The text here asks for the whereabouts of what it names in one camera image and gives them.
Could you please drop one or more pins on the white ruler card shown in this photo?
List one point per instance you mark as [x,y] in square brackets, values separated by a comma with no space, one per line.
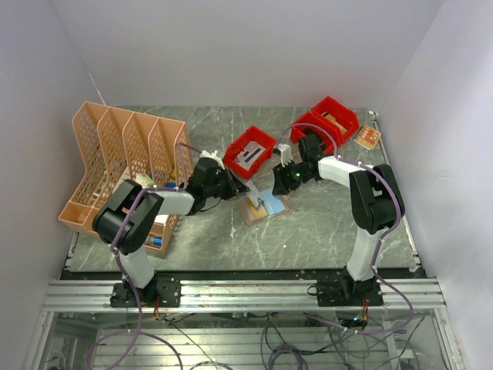
[124,176]

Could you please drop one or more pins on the red bin front pair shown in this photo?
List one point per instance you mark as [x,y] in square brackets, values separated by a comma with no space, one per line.
[312,123]

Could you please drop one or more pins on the brown item in bin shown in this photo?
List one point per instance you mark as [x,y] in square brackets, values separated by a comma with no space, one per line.
[333,120]

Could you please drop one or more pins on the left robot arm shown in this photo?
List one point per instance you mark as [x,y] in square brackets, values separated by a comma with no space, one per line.
[125,222]

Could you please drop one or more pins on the blue capped bottle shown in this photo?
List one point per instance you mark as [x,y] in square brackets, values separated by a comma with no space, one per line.
[154,241]

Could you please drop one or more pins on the magnetic stripe card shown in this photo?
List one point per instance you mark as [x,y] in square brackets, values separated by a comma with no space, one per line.
[254,194]

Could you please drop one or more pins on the red bin pair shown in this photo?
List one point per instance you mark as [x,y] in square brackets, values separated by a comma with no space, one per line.
[345,116]
[312,123]

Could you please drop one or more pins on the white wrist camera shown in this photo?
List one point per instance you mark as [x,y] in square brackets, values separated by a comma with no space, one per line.
[285,153]
[214,156]

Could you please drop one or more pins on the yellow blue toy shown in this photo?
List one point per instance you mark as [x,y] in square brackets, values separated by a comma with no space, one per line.
[175,179]

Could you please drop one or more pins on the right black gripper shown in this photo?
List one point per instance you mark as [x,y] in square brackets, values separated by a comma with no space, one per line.
[282,183]

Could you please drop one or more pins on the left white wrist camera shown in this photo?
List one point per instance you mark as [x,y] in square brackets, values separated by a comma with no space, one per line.
[214,156]

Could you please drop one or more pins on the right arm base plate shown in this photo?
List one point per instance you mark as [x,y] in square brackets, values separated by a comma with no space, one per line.
[345,292]

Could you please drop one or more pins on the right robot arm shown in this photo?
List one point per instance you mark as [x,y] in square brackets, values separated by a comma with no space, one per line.
[376,206]

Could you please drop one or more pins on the red bin with cards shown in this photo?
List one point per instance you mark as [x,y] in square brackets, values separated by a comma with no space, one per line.
[253,133]

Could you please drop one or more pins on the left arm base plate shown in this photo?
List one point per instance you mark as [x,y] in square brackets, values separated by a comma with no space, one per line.
[162,292]

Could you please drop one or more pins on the green white carton box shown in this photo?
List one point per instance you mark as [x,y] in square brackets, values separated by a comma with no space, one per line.
[144,180]

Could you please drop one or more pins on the peach file organizer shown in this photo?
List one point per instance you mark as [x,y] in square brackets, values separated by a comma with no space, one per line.
[113,141]

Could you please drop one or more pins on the white credit card stack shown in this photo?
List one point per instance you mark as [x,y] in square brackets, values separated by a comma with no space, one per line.
[249,154]

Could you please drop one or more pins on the red bin rear pair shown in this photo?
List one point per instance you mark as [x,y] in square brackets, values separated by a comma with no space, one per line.
[345,116]

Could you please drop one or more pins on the aluminium rail frame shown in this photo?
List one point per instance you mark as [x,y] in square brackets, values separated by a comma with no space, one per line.
[239,296]

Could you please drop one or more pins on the orange spiral notepad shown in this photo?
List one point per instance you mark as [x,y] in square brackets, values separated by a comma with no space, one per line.
[368,137]

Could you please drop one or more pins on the brown leather card holder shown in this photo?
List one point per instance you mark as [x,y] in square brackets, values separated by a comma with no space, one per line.
[270,206]

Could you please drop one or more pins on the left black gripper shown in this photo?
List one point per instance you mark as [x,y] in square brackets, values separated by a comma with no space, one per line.
[232,191]

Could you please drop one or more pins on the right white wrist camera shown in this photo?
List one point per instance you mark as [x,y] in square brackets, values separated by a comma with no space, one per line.
[285,153]

